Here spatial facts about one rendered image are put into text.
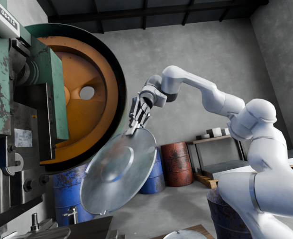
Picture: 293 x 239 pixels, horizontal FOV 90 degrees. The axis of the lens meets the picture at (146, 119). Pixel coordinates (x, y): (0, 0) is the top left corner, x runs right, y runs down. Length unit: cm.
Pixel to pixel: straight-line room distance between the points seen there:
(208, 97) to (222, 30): 504
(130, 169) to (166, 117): 351
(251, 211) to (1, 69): 75
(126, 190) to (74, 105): 63
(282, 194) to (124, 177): 40
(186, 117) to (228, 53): 240
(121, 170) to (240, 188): 36
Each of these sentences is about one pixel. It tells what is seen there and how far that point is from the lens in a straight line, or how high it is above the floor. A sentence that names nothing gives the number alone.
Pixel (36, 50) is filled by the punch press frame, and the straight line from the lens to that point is 78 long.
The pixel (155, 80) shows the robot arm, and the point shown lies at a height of 128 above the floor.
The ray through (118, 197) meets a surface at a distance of 42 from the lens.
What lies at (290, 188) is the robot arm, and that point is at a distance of 53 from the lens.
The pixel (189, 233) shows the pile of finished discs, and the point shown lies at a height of 37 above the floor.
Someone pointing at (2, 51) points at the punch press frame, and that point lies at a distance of 52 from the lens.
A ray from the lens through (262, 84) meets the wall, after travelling 553.
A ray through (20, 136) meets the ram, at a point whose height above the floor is 107.
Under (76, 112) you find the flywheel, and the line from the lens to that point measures 91.
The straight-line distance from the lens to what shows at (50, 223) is 81.
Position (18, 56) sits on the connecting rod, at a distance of 66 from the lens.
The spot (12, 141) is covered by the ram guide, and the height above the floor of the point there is 105.
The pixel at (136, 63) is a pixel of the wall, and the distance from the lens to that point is 438.
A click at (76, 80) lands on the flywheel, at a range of 97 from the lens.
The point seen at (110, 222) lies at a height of 78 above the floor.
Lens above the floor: 99
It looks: 9 degrees up
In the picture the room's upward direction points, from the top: 10 degrees counter-clockwise
